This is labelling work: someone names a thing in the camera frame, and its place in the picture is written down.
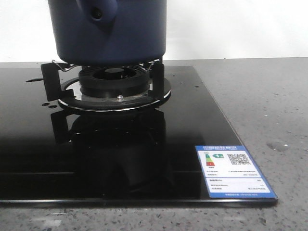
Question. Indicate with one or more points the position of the blue saucepan with handle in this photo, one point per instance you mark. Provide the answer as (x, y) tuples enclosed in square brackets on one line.
[(109, 32)]

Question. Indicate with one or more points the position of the right gas burner with support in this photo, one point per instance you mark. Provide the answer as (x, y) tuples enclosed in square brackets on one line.
[(108, 88)]

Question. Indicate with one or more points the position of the blue energy label sticker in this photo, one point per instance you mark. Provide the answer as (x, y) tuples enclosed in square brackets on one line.
[(230, 172)]

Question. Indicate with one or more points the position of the black glass gas stove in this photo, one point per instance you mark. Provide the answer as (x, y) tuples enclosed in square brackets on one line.
[(52, 157)]

